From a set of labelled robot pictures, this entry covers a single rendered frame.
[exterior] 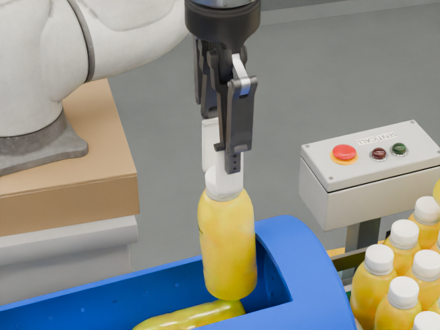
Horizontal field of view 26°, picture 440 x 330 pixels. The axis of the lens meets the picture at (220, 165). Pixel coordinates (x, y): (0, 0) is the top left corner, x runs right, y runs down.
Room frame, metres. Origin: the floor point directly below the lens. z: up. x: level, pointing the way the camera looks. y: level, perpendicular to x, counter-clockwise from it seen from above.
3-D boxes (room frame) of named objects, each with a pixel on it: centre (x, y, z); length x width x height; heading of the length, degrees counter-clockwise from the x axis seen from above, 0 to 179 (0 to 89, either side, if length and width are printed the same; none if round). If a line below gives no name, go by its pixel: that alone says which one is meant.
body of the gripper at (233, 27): (0.83, 0.00, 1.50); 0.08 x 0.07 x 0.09; 20
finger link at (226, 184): (0.81, -0.01, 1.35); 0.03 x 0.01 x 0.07; 110
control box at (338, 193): (1.17, -0.24, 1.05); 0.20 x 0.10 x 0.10; 110
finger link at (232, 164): (0.80, -0.02, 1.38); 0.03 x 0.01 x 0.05; 20
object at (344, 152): (1.16, -0.19, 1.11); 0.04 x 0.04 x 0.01
